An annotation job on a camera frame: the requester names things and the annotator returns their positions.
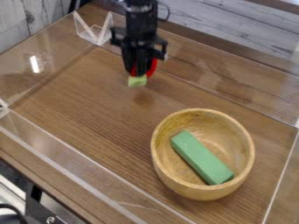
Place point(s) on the red plush strawberry toy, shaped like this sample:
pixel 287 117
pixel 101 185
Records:
pixel 137 81

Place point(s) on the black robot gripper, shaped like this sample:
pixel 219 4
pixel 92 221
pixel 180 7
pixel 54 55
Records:
pixel 138 35

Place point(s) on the wooden bowl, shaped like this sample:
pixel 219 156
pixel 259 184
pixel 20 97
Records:
pixel 225 138

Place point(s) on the green rectangular block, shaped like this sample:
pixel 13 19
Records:
pixel 200 159

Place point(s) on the black table leg bracket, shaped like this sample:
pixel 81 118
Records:
pixel 44 209

